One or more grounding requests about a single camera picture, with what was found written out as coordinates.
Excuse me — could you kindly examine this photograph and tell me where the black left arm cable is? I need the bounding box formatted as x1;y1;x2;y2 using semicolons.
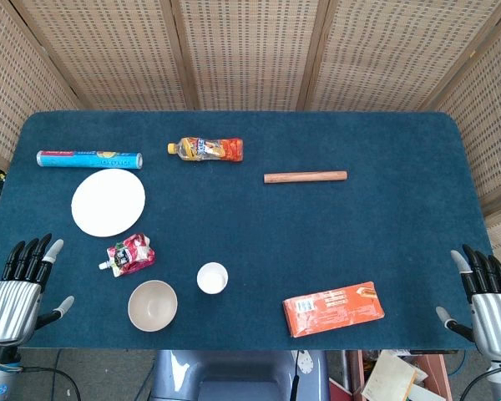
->
18;365;87;401

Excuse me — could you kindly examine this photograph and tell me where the beige bowl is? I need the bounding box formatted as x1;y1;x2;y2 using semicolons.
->
127;280;179;332

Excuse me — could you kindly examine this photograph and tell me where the wooden rolling pin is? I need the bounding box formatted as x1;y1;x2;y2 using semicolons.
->
263;170;348;185

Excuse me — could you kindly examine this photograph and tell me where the blue felt table cover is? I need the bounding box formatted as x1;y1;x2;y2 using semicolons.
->
0;110;501;351

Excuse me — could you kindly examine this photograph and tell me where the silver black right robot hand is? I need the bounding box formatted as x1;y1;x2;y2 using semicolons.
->
436;244;501;360

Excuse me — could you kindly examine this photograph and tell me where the red crate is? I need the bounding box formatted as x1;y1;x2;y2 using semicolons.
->
329;349;450;401

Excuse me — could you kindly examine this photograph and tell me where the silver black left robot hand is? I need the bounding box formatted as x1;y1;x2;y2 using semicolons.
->
0;233;75;347

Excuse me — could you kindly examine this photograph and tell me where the white perforated metal bracket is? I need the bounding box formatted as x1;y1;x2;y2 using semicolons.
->
296;349;316;377

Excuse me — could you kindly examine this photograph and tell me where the orange cardboard box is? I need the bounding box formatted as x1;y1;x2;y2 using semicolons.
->
281;281;386;338

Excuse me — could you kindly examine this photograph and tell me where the beige cardboard sheet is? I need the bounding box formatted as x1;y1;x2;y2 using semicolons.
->
361;349;418;401

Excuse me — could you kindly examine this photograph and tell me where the white paper cup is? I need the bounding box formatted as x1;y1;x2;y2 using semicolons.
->
196;261;230;296

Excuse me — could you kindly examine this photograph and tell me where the woven bamboo folding screen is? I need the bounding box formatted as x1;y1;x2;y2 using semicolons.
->
0;0;501;268

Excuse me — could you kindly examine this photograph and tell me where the orange drink bottle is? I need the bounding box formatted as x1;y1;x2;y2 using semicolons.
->
167;136;245;162

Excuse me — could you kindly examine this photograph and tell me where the red drink pouch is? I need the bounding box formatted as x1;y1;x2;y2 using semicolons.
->
99;233;156;278

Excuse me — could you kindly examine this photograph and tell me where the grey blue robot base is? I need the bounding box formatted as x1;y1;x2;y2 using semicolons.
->
149;349;331;401

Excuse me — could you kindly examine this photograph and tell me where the white round plate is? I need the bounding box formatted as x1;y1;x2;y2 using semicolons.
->
70;168;146;238

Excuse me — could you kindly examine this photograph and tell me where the blue cling wrap roll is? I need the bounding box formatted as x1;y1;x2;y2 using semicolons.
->
36;150;144;170

